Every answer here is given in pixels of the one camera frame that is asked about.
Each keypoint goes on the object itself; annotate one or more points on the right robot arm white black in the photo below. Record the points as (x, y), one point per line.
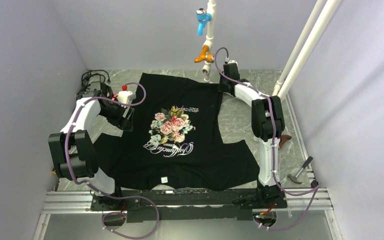
(267, 120)

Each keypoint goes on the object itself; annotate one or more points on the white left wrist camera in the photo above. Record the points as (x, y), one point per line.
(125, 97)

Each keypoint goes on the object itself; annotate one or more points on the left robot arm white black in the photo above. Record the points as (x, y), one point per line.
(72, 150)

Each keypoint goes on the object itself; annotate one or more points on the black floral print t-shirt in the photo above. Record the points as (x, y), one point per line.
(176, 140)

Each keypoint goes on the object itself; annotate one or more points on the white pvc pipe frame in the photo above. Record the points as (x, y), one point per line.
(315, 25)

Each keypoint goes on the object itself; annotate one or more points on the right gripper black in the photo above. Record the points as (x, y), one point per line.
(221, 88)

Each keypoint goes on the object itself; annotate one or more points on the orange tap valve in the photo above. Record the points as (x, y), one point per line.
(205, 55)

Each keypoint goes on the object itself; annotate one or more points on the claw hammer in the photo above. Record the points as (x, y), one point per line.
(294, 178)

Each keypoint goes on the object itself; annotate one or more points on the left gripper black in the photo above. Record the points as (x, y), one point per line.
(124, 123)

